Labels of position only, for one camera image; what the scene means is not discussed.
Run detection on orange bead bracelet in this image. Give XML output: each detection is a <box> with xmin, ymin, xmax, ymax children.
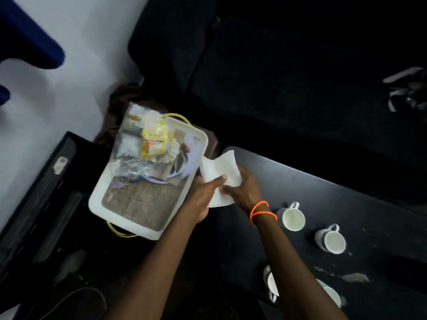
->
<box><xmin>249</xmin><ymin>200</ymin><xmax>278</xmax><ymax>227</ymax></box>

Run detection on black and white bundle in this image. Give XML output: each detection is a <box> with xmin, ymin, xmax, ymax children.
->
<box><xmin>382</xmin><ymin>66</ymin><xmax>427</xmax><ymax>114</ymax></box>

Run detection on black sofa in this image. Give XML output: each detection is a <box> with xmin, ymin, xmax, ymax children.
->
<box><xmin>128</xmin><ymin>0</ymin><xmax>427</xmax><ymax>215</ymax></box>

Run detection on white cable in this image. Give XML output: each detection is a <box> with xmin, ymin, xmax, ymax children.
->
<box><xmin>35</xmin><ymin>287</ymin><xmax>107</xmax><ymax>320</ymax></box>

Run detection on person's right hand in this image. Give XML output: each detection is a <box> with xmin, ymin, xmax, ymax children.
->
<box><xmin>222</xmin><ymin>166</ymin><xmax>265</xmax><ymax>216</ymax></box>

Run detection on white paper napkin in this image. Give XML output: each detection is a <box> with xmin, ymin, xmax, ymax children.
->
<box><xmin>199</xmin><ymin>150</ymin><xmax>243</xmax><ymax>208</ymax></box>

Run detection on clear plastic bag of sachets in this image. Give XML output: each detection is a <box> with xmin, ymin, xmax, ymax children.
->
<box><xmin>108</xmin><ymin>102</ymin><xmax>201</xmax><ymax>190</ymax></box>

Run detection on yellow sachet packet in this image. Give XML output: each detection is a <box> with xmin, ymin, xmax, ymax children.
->
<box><xmin>141</xmin><ymin>118</ymin><xmax>169</xmax><ymax>161</ymax></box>

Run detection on person's left hand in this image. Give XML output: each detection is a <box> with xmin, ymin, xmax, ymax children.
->
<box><xmin>181</xmin><ymin>174</ymin><xmax>228</xmax><ymax>224</ymax></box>

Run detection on person's right forearm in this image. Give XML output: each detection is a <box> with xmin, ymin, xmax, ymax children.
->
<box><xmin>252</xmin><ymin>211</ymin><xmax>349</xmax><ymax>320</ymax></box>

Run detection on white ceramic mug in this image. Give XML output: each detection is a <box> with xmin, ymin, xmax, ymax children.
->
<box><xmin>314</xmin><ymin>223</ymin><xmax>347</xmax><ymax>255</ymax></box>
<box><xmin>316</xmin><ymin>278</ymin><xmax>342</xmax><ymax>309</ymax></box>
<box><xmin>262</xmin><ymin>264</ymin><xmax>280</xmax><ymax>304</ymax></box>
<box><xmin>276</xmin><ymin>201</ymin><xmax>306</xmax><ymax>232</ymax></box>

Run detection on white printed tray, gold handles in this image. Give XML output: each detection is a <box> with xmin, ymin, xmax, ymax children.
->
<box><xmin>88</xmin><ymin>113</ymin><xmax>209</xmax><ymax>241</ymax></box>

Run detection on black flat box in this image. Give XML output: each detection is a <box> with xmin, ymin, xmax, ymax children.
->
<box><xmin>0</xmin><ymin>131</ymin><xmax>112</xmax><ymax>284</ymax></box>

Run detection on person's left forearm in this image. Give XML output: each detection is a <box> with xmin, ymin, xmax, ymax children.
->
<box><xmin>105</xmin><ymin>210</ymin><xmax>201</xmax><ymax>320</ymax></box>

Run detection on blue chair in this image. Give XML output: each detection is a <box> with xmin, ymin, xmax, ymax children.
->
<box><xmin>0</xmin><ymin>0</ymin><xmax>66</xmax><ymax>106</ymax></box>

